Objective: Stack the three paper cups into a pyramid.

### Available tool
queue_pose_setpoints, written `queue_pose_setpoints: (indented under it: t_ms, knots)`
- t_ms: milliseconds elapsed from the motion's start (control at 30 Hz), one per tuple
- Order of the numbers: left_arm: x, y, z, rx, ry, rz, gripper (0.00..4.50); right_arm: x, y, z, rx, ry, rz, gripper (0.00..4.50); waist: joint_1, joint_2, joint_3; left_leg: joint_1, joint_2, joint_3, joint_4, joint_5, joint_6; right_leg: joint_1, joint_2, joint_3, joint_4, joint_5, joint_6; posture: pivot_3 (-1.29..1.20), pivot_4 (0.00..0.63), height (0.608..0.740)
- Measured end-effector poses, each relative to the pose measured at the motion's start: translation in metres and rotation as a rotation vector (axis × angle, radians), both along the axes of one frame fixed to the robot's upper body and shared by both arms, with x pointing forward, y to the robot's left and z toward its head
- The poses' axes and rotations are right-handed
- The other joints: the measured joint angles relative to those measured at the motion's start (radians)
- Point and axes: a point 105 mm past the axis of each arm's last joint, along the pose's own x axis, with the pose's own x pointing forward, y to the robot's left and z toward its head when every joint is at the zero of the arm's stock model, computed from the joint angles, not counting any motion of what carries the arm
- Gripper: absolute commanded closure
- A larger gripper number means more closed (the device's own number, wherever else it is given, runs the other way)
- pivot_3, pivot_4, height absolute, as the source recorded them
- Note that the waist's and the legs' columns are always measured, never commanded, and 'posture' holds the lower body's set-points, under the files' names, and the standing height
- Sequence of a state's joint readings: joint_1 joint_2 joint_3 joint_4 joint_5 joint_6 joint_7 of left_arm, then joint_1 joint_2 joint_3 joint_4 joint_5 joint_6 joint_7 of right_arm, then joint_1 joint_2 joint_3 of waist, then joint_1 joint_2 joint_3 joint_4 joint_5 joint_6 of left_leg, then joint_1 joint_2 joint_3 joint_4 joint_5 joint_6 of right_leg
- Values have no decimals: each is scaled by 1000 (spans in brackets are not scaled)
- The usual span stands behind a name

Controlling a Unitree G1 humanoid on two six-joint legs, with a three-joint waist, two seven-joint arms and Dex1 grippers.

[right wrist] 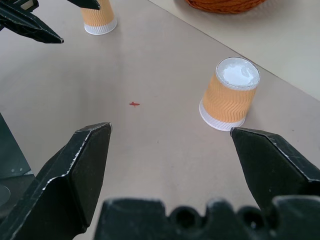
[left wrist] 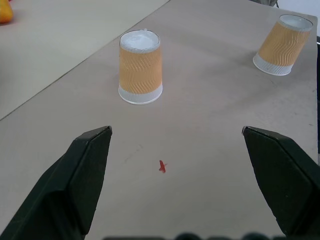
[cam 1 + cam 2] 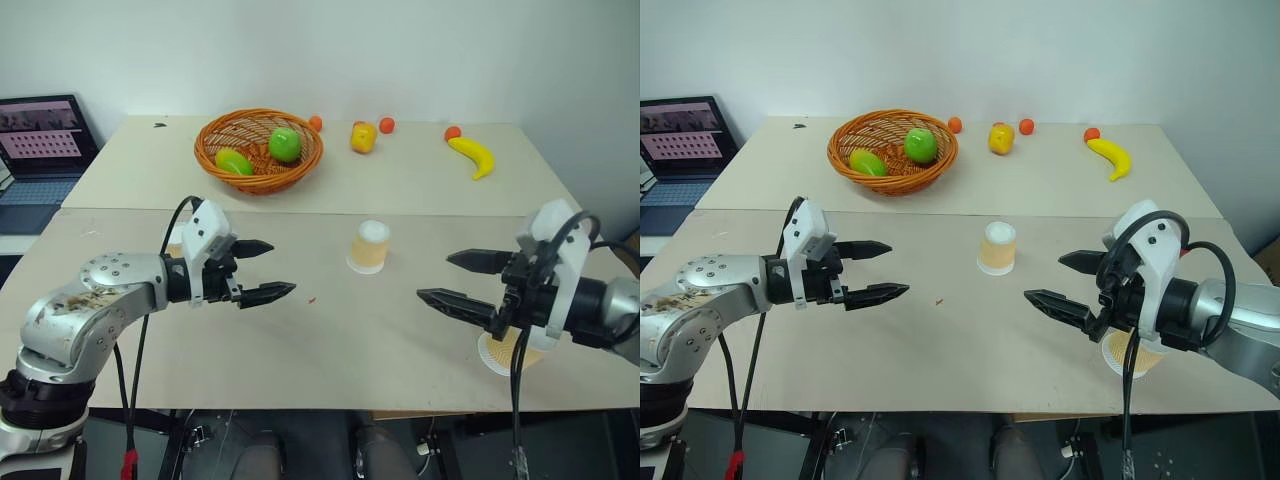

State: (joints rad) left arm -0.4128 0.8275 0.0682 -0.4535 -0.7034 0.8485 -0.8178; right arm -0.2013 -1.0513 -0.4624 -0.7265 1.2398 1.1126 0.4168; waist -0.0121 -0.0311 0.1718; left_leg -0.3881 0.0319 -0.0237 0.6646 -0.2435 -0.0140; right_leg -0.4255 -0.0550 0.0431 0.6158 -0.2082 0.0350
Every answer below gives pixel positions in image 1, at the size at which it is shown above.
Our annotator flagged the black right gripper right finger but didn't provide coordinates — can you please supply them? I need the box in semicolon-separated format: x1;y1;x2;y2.
229;126;320;210

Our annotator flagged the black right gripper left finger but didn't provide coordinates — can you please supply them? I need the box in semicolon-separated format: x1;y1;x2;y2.
0;121;113;240

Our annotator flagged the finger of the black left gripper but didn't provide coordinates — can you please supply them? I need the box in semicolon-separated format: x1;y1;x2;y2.
66;0;101;11
0;4;65;45

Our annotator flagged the orange ribbed paper cup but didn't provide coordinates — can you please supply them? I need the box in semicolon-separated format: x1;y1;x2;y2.
199;57;261;132
79;0;118;35

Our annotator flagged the dark robot body part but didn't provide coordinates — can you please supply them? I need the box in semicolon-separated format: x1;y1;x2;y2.
0;112;38;216

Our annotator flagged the brown wicker basket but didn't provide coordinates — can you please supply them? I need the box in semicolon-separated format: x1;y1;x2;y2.
184;0;267;15

